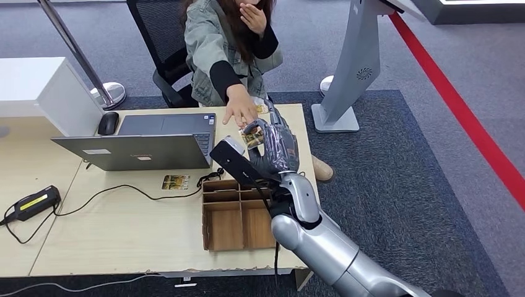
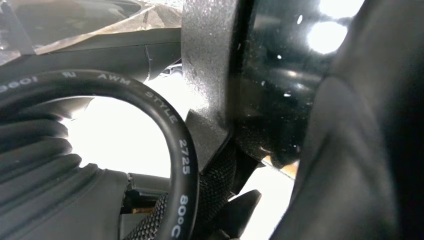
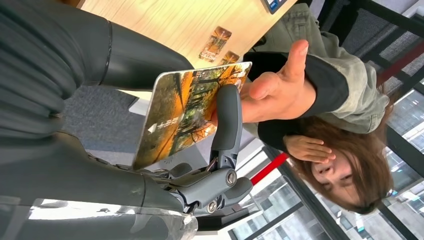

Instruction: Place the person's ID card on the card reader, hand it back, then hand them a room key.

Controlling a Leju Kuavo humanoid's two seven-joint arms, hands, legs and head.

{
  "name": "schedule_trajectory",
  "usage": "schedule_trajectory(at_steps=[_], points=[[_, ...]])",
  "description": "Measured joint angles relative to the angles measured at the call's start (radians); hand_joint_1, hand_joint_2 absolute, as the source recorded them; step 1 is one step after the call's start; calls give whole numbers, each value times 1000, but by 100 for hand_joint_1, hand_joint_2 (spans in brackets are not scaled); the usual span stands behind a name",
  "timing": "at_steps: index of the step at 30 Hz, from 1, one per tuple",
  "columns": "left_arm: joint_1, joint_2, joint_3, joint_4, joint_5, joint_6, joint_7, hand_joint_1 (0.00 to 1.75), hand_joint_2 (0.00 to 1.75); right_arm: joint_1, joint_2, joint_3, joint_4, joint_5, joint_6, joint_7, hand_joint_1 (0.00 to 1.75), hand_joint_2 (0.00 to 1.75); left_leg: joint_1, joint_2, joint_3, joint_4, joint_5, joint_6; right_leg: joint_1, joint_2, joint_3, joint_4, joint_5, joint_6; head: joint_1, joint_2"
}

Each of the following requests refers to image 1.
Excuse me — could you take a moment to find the person's right hand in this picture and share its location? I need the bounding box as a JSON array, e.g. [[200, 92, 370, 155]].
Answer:
[[222, 84, 259, 128]]

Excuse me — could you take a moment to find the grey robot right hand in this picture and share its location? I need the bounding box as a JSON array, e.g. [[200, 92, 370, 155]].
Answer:
[[245, 98, 300, 175]]

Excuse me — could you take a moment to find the person's left hand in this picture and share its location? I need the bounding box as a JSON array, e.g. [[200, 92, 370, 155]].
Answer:
[[239, 2, 267, 38]]

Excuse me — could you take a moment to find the person's tan shoe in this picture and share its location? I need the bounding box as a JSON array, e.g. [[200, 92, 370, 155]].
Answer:
[[311, 155, 335, 183]]

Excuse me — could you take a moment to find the person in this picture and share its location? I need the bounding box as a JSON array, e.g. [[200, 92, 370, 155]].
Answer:
[[180, 0, 284, 128]]

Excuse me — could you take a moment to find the round chrome base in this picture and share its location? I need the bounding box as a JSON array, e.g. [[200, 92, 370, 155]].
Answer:
[[319, 75, 334, 97]]

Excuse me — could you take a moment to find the black office chair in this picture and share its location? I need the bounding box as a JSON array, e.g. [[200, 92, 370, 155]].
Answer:
[[126, 0, 200, 109]]

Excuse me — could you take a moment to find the wooden compartment organizer box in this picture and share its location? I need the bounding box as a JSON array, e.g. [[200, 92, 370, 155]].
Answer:
[[201, 179, 277, 252]]

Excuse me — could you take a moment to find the grey kiosk stand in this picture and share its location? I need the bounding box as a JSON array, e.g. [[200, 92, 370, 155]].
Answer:
[[311, 0, 427, 134]]

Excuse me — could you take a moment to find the grey laptop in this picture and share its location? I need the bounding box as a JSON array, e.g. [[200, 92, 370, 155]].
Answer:
[[50, 113, 217, 172]]

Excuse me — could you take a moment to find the black computer mouse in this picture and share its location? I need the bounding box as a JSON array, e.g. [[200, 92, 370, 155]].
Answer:
[[97, 111, 121, 136]]

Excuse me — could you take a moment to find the white cabinet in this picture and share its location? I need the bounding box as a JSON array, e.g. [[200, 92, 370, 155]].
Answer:
[[0, 56, 104, 137]]

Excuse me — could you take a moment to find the grey platform with white top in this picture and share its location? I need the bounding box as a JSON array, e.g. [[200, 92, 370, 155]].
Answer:
[[410, 0, 525, 25]]

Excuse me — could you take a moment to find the black charger with yellow label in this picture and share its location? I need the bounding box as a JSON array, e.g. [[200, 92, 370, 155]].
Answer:
[[10, 185, 63, 223]]

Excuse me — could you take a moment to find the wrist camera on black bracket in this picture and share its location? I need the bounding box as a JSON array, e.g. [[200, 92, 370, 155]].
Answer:
[[210, 136, 284, 190]]

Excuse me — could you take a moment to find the black charger cable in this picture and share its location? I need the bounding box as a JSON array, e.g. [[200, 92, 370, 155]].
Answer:
[[0, 166, 225, 245]]

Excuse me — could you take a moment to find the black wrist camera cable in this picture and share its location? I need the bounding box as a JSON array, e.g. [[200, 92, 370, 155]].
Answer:
[[244, 174, 282, 288]]

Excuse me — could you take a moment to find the chrome stanchion post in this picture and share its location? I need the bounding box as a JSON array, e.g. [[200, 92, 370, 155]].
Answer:
[[36, 0, 127, 111]]

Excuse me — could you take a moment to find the white cable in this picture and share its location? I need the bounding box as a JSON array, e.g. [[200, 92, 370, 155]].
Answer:
[[0, 273, 163, 297]]

